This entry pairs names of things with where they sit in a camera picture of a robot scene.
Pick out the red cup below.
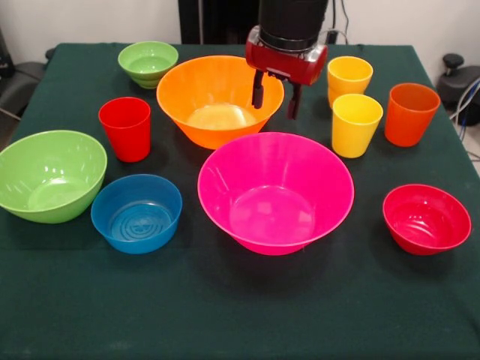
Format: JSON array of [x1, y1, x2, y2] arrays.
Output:
[[97, 97, 152, 164]]

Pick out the large green bowl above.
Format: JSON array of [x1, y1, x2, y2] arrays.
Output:
[[0, 130, 108, 225]]

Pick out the orange cup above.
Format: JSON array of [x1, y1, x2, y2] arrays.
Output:
[[384, 83, 441, 148]]

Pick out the blue and white cables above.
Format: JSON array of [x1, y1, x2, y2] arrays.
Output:
[[448, 76, 480, 128]]

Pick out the blue bowl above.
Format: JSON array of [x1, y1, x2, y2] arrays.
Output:
[[90, 173, 184, 255]]

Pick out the large pink bowl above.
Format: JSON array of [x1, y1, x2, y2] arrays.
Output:
[[197, 131, 356, 257]]

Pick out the small green bowl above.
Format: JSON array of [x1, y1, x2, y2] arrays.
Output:
[[117, 40, 179, 90]]

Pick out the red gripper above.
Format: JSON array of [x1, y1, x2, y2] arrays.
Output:
[[245, 25, 329, 120]]

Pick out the large orange bowl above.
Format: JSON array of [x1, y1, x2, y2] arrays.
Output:
[[156, 55, 285, 150]]

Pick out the dark green tablecloth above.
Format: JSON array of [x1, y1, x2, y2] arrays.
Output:
[[0, 43, 480, 360]]

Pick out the black cabinet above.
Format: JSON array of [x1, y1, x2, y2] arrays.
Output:
[[178, 0, 297, 45]]

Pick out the black chair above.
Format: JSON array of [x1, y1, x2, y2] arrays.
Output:
[[0, 25, 56, 121]]

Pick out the black equipment base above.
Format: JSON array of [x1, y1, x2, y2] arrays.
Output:
[[436, 53, 480, 112]]

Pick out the red bowl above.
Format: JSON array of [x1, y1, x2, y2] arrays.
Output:
[[382, 183, 473, 257]]

